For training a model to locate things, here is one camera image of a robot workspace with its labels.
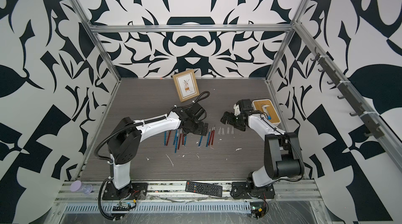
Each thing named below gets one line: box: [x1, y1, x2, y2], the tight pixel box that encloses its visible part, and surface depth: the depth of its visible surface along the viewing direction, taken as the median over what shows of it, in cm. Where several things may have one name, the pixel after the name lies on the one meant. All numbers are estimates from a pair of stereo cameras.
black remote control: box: [184, 180, 223, 198], surface depth 76 cm
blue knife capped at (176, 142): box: [174, 129, 179, 154], surface depth 91 cm
